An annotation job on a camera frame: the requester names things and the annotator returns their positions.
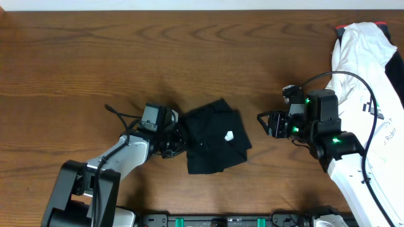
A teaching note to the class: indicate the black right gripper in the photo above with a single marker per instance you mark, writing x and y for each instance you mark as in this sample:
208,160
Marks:
278,120

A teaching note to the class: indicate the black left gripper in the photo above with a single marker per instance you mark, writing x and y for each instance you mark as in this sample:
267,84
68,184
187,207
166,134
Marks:
176,142

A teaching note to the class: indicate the black t-shirt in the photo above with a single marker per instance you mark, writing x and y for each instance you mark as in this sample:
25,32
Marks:
215,138

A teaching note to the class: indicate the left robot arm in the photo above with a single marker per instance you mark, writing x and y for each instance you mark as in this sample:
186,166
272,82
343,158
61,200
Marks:
85,193

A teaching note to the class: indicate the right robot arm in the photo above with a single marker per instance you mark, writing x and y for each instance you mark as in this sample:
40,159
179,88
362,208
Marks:
358,141

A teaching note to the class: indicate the white clothes pile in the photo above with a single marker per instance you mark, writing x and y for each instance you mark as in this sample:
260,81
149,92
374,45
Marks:
372,186

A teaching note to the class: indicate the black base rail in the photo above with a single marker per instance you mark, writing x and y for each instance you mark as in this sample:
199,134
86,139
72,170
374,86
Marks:
318,216

